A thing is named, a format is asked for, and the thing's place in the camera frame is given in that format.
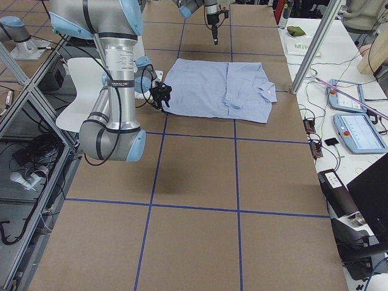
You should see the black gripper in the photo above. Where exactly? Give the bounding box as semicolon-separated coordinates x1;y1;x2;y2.
206;12;219;45
151;87;170;112

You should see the light blue striped shirt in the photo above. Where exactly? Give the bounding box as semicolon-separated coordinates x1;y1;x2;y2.
165;58;277;123

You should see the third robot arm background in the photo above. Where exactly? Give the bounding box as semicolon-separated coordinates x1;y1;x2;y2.
1;16;50;61

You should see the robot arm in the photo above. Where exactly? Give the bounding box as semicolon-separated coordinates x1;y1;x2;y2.
173;0;229;45
49;1;172;165

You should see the green cloth pouch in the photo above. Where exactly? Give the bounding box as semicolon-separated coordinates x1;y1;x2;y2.
286;26;306;37

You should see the white plastic chair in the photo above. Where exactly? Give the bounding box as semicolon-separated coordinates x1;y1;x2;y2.
56;58;104;133

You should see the clear plastic MINI bag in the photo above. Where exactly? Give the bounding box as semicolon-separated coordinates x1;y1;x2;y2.
283;32;314;56

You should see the reacher grabber stick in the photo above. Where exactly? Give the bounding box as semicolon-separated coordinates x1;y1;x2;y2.
312;75;388;120

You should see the orange circuit board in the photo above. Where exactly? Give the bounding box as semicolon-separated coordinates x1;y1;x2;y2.
303;119;316;134

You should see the upper teach pendant tablet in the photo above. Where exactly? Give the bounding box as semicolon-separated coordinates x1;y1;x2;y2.
327;79;367;113

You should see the teach pendant tablet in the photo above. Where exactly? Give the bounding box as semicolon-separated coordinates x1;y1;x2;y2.
333;113;387;154
327;79;367;113

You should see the seated person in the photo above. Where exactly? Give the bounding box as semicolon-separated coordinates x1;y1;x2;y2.
359;44;376;58

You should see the small black phone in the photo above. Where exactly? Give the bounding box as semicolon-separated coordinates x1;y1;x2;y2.
324;138;340;146

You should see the lower teach pendant tablet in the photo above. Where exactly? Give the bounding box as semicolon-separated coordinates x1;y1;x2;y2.
333;113;387;154

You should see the black laptop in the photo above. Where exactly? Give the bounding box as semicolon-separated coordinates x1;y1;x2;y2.
347;155;388;241

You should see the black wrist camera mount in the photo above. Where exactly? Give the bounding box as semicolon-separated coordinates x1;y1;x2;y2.
149;81;172;102
218;9;229;19

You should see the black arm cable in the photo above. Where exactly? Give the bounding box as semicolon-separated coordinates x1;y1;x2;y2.
54;28;161;166

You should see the aluminium frame post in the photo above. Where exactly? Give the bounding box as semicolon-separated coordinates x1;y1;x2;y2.
290;0;342;95

